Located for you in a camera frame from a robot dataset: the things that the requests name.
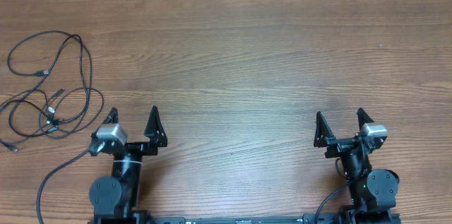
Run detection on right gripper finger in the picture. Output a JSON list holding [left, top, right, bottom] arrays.
[[357, 107, 374, 129], [314, 111, 335, 148]]

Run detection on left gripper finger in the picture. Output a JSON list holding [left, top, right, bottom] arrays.
[[143, 105, 168, 147], [102, 107, 119, 124]]

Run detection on black usb cable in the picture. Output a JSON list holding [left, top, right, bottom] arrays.
[[0, 88, 105, 153], [6, 30, 95, 140]]

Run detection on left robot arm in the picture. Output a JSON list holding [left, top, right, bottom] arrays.
[[88, 105, 168, 224]]

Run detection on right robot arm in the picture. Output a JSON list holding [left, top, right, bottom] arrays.
[[312, 108, 401, 224]]

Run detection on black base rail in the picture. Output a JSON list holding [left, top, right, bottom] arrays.
[[88, 212, 402, 224]]

